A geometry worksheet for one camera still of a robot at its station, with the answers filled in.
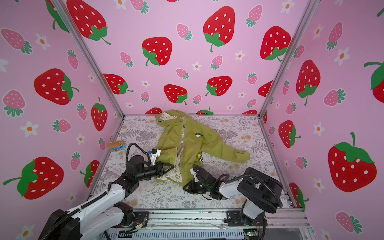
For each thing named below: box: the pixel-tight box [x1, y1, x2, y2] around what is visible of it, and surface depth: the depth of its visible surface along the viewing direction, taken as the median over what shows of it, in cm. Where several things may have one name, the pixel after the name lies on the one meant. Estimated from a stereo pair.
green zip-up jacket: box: [155, 110, 251, 186], surface depth 100 cm
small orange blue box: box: [108, 140, 125, 151], surface depth 100 cm
